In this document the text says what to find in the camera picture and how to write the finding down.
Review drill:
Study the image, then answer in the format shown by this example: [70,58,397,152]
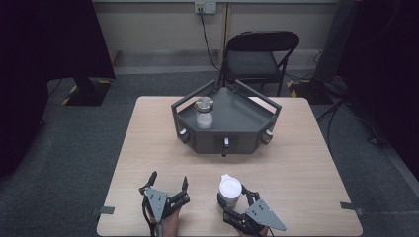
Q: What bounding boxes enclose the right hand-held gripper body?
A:
[221,197,288,237]

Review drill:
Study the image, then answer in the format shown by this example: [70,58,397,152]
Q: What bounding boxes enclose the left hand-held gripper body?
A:
[138,186,192,224]

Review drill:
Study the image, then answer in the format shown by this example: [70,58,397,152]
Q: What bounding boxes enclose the white cup with lid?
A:
[217,173,243,210]

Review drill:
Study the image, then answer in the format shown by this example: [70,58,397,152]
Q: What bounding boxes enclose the glass jar with silver lid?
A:
[193,96,215,130]

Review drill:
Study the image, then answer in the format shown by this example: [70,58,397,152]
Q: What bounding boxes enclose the dark grey corner shelf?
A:
[170,78,283,158]

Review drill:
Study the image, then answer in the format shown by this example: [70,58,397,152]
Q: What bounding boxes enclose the person's right hand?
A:
[236,226,270,237]

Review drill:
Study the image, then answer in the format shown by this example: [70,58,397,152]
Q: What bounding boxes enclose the person's left hand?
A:
[147,207,181,237]

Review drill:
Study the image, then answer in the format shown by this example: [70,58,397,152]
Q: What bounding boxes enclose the grey tape strip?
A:
[91,205,116,217]
[339,200,366,217]

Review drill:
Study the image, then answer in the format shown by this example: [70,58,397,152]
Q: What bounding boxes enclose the black folding chair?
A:
[217,30,301,98]

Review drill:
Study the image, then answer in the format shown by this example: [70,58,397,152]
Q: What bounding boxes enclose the black curtain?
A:
[338,0,419,183]
[0,0,117,180]

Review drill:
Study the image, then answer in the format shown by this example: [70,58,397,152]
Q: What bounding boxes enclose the grey pillar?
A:
[311,0,361,84]

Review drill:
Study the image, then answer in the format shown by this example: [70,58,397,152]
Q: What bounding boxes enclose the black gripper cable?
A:
[141,197,159,237]

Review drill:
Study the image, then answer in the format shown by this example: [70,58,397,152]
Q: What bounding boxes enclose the black stand base plate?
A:
[285,78,334,106]
[60,76,114,108]

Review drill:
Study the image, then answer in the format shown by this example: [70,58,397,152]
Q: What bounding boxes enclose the black floor cables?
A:
[315,98,387,148]

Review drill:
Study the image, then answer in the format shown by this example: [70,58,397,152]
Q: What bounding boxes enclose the black power cable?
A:
[197,7,221,72]

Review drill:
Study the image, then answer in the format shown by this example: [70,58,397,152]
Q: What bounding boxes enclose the white wall socket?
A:
[194,1,218,15]

